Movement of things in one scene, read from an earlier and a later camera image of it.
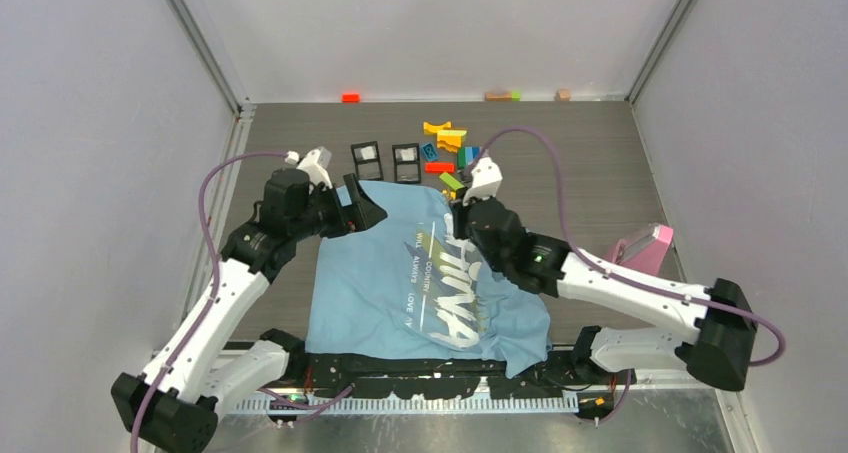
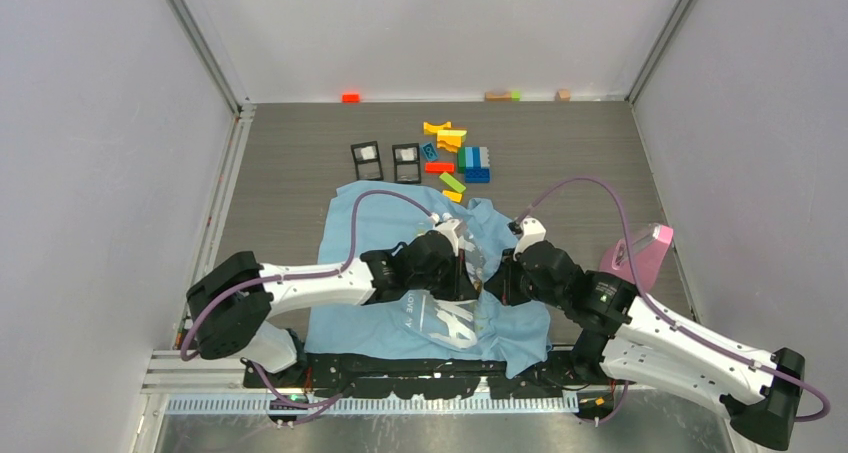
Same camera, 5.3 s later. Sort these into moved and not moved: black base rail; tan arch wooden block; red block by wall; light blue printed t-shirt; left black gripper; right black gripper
Moved: right black gripper; left black gripper
Not moved: black base rail; red block by wall; tan arch wooden block; light blue printed t-shirt
